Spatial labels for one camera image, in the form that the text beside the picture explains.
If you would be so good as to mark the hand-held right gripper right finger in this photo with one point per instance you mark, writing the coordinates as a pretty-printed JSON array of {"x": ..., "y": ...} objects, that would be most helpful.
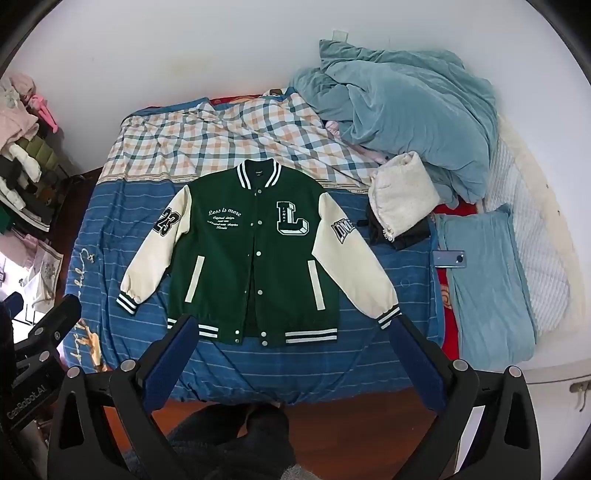
[{"x": 418, "y": 364}]

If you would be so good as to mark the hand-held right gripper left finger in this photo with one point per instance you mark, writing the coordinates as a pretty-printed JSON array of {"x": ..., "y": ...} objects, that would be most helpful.
[{"x": 168, "y": 364}]

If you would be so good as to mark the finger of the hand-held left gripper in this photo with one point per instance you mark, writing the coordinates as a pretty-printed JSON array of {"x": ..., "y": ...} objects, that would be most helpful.
[{"x": 53, "y": 321}]

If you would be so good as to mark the green varsity jacket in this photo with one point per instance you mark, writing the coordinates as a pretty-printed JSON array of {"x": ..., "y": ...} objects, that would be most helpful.
[{"x": 231, "y": 258}]

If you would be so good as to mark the pile of clothes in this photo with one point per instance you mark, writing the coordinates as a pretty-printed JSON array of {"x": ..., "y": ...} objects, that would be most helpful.
[{"x": 23, "y": 152}]

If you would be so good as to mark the white printed tote bag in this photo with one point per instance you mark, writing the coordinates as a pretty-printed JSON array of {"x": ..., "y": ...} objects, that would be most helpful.
[{"x": 46, "y": 272}]

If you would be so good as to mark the person's dark pants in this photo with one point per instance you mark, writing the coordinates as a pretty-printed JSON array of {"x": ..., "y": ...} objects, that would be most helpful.
[{"x": 231, "y": 438}]

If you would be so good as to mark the light blue pillow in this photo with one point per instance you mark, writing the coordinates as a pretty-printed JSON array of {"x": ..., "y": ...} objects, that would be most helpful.
[{"x": 489, "y": 286}]

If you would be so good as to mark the blue smartphone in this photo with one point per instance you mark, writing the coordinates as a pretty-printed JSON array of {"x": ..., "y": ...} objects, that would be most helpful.
[{"x": 450, "y": 259}]

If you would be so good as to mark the black cloth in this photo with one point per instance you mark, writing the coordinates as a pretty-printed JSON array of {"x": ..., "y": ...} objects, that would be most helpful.
[{"x": 408, "y": 237}]

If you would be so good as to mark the white fleece garment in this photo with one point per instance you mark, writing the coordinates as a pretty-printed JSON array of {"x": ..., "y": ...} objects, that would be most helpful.
[{"x": 401, "y": 194}]

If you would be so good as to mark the white quilted mattress pad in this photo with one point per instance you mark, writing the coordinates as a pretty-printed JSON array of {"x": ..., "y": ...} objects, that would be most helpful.
[{"x": 535, "y": 221}]

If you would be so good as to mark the blue plaid bed sheet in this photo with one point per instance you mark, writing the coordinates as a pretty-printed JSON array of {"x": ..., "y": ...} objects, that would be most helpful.
[{"x": 138, "y": 152}]

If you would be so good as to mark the pink striped cloth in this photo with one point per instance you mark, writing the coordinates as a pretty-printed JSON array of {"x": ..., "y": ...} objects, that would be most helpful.
[{"x": 351, "y": 141}]

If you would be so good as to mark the light blue blanket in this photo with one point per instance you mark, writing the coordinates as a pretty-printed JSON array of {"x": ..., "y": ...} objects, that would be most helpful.
[{"x": 401, "y": 101}]

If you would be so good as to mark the white bed frame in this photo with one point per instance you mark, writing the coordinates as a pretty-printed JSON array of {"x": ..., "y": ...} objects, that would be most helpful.
[{"x": 561, "y": 383}]

